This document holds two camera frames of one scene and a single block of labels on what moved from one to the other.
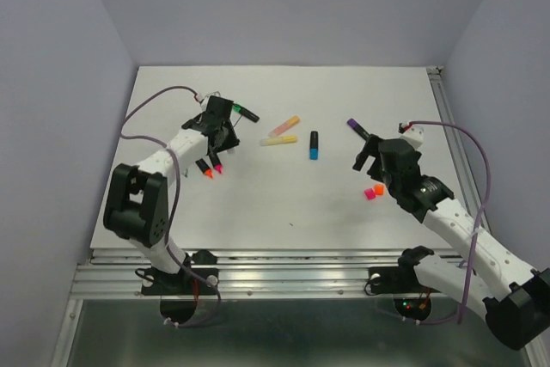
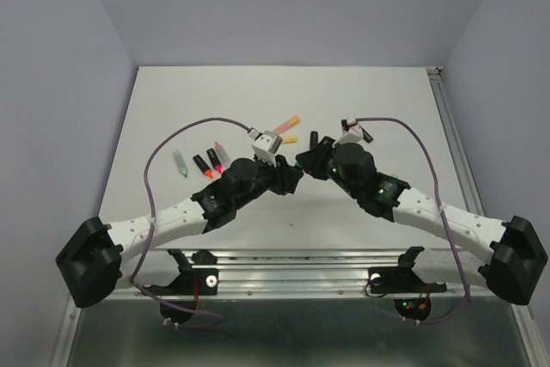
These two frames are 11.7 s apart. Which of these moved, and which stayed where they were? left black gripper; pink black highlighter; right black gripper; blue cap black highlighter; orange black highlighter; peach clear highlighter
Moved: right black gripper; left black gripper
Stayed: orange black highlighter; peach clear highlighter; pink black highlighter; blue cap black highlighter
